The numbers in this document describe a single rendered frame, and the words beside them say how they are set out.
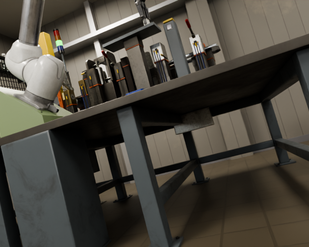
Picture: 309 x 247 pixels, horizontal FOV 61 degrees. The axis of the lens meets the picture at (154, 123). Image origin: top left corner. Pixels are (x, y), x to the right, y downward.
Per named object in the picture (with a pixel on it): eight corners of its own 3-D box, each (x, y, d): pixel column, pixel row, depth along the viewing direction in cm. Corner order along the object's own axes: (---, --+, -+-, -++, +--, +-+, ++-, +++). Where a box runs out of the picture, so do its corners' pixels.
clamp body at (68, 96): (85, 133, 208) (74, 90, 211) (77, 133, 199) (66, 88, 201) (78, 135, 210) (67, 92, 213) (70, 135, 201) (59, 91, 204)
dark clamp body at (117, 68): (140, 114, 188) (126, 63, 191) (133, 114, 177) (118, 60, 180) (131, 117, 190) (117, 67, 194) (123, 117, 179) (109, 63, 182)
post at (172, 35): (196, 91, 159) (177, 23, 162) (194, 90, 151) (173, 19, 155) (185, 95, 161) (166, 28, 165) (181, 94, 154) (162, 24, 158)
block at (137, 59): (159, 104, 167) (141, 37, 171) (155, 103, 160) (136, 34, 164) (145, 109, 171) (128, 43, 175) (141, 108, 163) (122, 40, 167)
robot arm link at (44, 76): (38, 97, 134) (55, 57, 132) (16, 84, 142) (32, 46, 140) (61, 103, 149) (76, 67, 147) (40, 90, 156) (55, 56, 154)
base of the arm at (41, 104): (46, 113, 135) (50, 104, 134) (11, 95, 138) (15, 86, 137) (64, 114, 152) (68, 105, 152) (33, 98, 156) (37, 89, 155)
